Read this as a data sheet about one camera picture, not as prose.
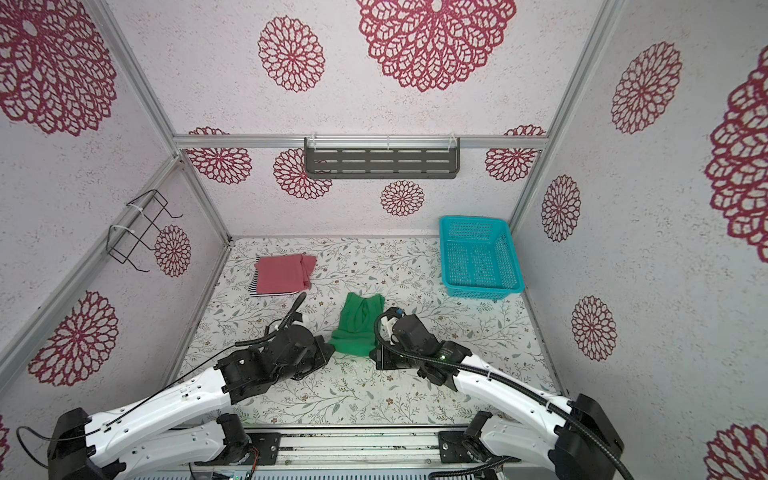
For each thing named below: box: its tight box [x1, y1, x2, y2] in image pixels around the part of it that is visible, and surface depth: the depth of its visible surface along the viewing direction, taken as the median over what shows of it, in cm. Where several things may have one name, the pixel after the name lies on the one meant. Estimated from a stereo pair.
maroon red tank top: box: [254, 254, 317, 294], surface depth 106 cm
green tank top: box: [328, 292, 385, 357], surface depth 99 cm
